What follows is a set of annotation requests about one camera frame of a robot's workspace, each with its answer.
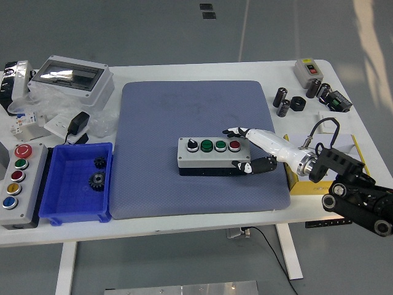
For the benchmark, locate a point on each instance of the yellow white cardboard box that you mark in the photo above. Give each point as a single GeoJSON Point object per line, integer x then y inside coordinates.
{"type": "Point", "coordinates": [299, 186]}

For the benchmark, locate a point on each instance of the white table leg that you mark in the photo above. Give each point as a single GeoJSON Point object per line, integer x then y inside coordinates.
{"type": "Point", "coordinates": [290, 252]}
{"type": "Point", "coordinates": [65, 267]}

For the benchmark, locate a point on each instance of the black hexagonal nut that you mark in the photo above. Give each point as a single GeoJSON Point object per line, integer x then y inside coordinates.
{"type": "Point", "coordinates": [298, 104]}

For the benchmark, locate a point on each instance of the white black wrapped device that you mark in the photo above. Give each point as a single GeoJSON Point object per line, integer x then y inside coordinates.
{"type": "Point", "coordinates": [18, 80]}

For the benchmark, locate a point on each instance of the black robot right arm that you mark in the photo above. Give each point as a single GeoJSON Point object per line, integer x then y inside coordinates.
{"type": "Point", "coordinates": [353, 184]}

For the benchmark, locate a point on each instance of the blue-grey table mat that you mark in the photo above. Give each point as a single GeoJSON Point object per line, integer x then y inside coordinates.
{"type": "Point", "coordinates": [172, 107]}

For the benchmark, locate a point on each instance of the black table control panel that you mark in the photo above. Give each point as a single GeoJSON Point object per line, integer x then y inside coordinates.
{"type": "Point", "coordinates": [322, 223]}

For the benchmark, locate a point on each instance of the grey five-button control box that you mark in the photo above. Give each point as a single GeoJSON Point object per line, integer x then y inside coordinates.
{"type": "Point", "coordinates": [29, 184]}

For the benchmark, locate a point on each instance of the black power adapter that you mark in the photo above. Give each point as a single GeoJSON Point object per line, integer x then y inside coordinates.
{"type": "Point", "coordinates": [78, 123]}

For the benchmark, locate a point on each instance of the blue plastic bin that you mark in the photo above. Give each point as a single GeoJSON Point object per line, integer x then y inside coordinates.
{"type": "Point", "coordinates": [70, 184]}

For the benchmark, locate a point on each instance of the black module with green terminal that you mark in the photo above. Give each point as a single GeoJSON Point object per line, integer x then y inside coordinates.
{"type": "Point", "coordinates": [339, 102]}

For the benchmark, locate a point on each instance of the grey two-button switch box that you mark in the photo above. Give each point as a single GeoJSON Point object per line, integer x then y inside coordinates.
{"type": "Point", "coordinates": [302, 72]}

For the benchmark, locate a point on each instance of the small black bevel gear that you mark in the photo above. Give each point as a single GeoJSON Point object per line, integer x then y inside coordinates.
{"type": "Point", "coordinates": [100, 163]}

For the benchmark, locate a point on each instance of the grey four-control button box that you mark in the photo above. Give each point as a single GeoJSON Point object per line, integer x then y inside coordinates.
{"type": "Point", "coordinates": [208, 158]}

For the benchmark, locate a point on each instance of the grey metal plate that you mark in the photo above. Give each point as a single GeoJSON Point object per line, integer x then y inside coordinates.
{"type": "Point", "coordinates": [32, 133]}

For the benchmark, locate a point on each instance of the grey enclosure with clear lid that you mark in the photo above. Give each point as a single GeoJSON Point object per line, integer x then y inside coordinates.
{"type": "Point", "coordinates": [92, 92]}

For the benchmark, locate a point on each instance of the white wall switch plate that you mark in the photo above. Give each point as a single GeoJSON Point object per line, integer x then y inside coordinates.
{"type": "Point", "coordinates": [327, 127]}

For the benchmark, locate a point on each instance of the clear plastic bag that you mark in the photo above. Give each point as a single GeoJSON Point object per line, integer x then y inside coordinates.
{"type": "Point", "coordinates": [55, 104]}

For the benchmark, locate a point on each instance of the large black bevel gear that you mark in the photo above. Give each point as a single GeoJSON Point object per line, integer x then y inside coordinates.
{"type": "Point", "coordinates": [97, 182]}

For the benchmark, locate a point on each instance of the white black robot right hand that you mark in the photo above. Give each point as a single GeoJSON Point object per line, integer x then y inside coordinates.
{"type": "Point", "coordinates": [273, 144]}

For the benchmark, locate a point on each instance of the white wall socket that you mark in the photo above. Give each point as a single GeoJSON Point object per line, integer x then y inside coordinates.
{"type": "Point", "coordinates": [56, 124]}

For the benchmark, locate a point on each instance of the black floor socket cover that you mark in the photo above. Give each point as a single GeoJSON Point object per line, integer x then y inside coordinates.
{"type": "Point", "coordinates": [206, 6]}
{"type": "Point", "coordinates": [208, 15]}

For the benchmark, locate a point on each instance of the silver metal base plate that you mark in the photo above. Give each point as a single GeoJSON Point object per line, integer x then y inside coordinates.
{"type": "Point", "coordinates": [181, 289]}

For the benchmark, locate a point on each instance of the grey under-table box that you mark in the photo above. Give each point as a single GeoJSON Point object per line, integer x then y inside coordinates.
{"type": "Point", "coordinates": [236, 233]}

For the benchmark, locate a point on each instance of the black cylindrical capacitor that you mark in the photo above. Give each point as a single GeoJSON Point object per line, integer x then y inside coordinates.
{"type": "Point", "coordinates": [313, 88]}
{"type": "Point", "coordinates": [323, 91]}
{"type": "Point", "coordinates": [283, 108]}
{"type": "Point", "coordinates": [280, 96]}

